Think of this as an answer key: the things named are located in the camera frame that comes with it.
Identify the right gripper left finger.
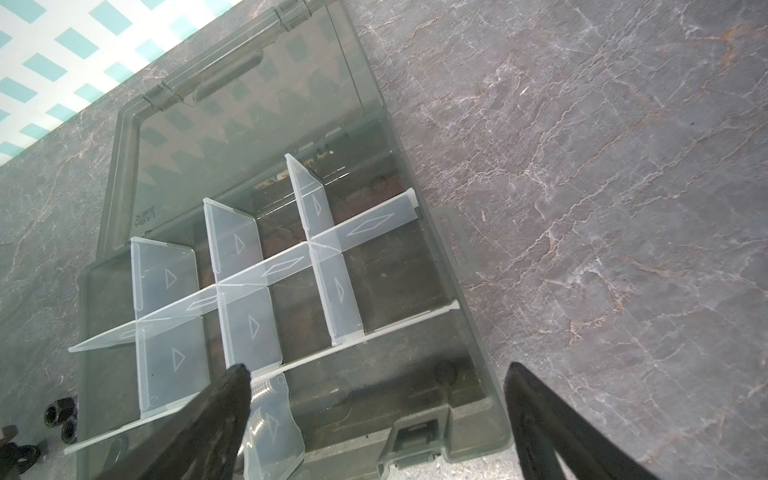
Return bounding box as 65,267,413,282
99,364,251,479

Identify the grey transparent organizer box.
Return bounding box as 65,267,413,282
69,1,512,479

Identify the black nut left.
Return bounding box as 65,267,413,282
43,397,77,428

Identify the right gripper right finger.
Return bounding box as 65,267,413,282
504,362,655,479

